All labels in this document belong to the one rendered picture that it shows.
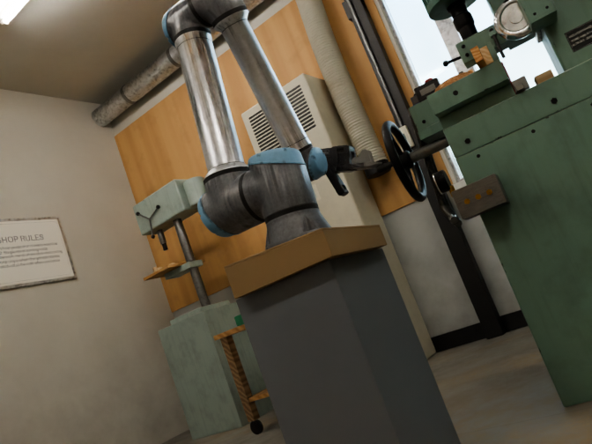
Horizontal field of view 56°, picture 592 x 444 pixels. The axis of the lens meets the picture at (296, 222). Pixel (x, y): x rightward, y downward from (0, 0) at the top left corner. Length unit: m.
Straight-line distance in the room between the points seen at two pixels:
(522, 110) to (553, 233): 0.33
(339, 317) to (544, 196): 0.65
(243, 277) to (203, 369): 2.18
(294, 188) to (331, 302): 0.33
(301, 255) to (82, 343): 2.89
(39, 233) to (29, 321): 0.61
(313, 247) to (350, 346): 0.24
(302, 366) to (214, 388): 2.16
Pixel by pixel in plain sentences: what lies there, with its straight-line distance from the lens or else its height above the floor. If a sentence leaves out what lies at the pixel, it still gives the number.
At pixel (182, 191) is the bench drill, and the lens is 3.72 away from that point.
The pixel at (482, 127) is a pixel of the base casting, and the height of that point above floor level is 0.76.
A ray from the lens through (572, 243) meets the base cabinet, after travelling 1.60.
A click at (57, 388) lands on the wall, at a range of 3.88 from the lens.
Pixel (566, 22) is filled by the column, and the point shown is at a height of 0.95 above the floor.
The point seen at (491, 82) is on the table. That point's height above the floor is 0.85.
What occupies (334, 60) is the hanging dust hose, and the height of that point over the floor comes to 1.82.
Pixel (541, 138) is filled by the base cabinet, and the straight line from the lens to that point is 1.62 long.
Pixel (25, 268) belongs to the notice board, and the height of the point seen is 1.37.
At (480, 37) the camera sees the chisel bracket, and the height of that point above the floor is 1.05.
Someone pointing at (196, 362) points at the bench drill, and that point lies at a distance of 3.56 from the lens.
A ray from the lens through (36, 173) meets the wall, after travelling 4.34.
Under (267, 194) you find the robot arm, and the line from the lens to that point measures 1.47.
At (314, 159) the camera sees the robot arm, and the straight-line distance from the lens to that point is 1.69.
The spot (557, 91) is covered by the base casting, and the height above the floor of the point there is 0.76.
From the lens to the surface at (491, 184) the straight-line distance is 1.54.
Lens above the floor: 0.44
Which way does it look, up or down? 10 degrees up
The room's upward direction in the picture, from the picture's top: 21 degrees counter-clockwise
